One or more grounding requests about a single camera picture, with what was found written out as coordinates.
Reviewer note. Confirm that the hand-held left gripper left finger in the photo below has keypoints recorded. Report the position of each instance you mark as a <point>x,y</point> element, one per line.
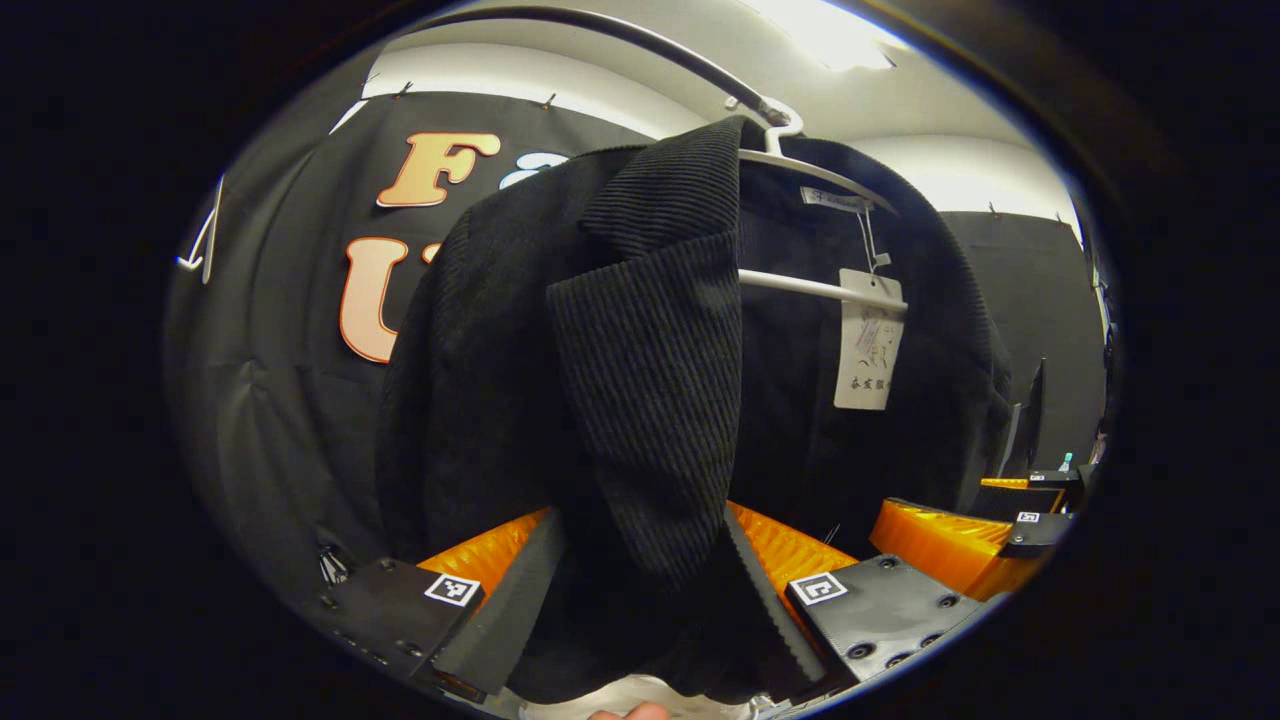
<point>510,610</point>

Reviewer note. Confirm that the black backdrop cloth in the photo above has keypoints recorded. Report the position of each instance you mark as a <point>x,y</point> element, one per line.
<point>280,400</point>

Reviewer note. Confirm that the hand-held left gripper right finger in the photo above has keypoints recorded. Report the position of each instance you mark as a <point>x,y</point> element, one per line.
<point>775,620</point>

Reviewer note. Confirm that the white clothes hanger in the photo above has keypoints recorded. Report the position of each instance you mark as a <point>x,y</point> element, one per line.
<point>800,288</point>
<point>190,265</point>

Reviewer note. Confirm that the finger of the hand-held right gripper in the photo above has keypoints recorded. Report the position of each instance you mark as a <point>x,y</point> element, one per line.
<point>950,550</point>
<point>1055,478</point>

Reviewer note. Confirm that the black clothes rack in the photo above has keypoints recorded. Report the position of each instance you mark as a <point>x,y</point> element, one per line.
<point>765,108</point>

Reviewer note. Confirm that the black ribbed jacket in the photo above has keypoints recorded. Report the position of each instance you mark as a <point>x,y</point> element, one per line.
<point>640,380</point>

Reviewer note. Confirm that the ceiling light panel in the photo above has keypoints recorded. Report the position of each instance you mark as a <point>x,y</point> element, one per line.
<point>830,30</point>

